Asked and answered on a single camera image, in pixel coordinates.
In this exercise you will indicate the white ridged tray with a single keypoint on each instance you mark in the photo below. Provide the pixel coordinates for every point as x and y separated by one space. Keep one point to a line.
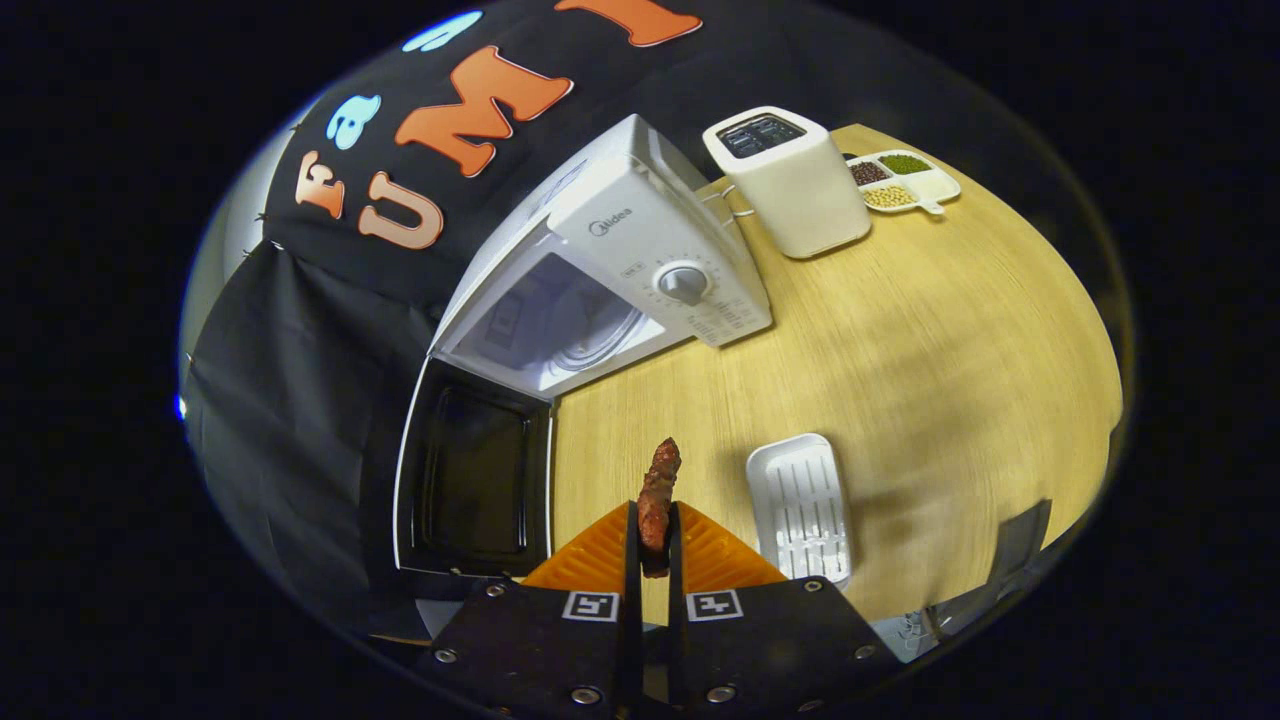
800 500

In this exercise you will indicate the dark grey panel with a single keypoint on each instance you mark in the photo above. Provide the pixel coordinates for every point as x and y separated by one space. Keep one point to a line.
1015 550

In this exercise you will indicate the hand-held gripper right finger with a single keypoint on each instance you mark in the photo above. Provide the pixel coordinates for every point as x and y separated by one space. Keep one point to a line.
675 600

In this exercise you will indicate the black backdrop cloth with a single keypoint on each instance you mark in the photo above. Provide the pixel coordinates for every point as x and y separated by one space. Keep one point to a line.
300 400

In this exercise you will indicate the divided dish of beans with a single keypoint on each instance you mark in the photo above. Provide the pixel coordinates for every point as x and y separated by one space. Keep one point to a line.
925 185

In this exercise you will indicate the brown cooked meat piece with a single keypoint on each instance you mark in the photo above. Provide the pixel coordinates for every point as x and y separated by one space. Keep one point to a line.
658 490

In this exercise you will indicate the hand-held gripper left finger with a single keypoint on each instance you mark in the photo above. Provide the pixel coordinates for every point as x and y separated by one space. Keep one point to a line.
632 560

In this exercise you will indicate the cream white toaster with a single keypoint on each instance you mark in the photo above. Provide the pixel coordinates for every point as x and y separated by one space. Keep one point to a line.
800 195

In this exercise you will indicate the white microwave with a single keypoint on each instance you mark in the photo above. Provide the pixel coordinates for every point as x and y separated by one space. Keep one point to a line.
640 230

